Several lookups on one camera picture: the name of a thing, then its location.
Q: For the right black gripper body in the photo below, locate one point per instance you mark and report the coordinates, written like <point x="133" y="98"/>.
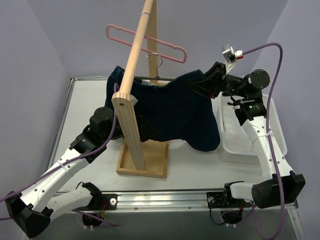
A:
<point x="216" y="78"/>

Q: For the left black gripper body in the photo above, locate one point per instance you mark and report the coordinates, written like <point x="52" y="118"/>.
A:
<point x="142" y="124"/>

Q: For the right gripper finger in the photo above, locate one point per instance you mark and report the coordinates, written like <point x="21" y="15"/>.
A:
<point x="215" y="72"/>
<point x="205" y="88"/>

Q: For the dark blue denim garment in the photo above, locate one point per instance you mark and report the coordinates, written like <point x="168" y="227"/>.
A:
<point x="179" y="113"/>

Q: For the dark hanger with metal hook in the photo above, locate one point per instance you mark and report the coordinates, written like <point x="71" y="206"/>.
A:
<point x="155" y="76"/>

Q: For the white pleated skirt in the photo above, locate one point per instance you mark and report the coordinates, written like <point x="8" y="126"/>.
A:
<point x="235" y="137"/>

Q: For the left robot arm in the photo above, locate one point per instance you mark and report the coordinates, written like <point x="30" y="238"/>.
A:
<point x="34" y="207"/>

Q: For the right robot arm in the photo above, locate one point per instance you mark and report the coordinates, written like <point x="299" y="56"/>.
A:
<point x="281" y="185"/>

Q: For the wooden clothes rack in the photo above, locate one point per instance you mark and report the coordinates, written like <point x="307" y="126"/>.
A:
<point x="143" y="159"/>

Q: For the white plastic basket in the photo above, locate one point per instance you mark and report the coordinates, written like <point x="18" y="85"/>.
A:
<point x="251" y="158"/>

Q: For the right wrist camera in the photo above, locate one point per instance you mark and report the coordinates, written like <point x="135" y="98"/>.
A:
<point x="231" y="57"/>

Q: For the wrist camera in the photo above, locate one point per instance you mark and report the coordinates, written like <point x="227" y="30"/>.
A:
<point x="134" y="100"/>
<point x="231" y="57"/>

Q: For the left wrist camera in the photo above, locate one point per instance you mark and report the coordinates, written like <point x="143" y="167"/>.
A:
<point x="134" y="100"/>

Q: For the aluminium mounting rail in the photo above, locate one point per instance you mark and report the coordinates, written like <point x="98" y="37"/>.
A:
<point x="195" y="200"/>

